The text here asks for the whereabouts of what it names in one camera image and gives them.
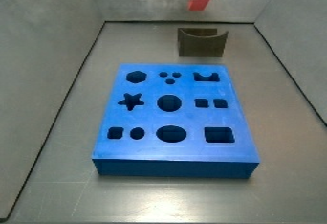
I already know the blue shape sorting board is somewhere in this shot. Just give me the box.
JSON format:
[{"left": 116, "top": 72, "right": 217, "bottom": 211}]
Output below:
[{"left": 92, "top": 64, "right": 259, "bottom": 179}]

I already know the black curved fixture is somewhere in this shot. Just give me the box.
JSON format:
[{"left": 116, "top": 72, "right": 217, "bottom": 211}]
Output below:
[{"left": 178, "top": 28, "right": 229, "bottom": 57}]

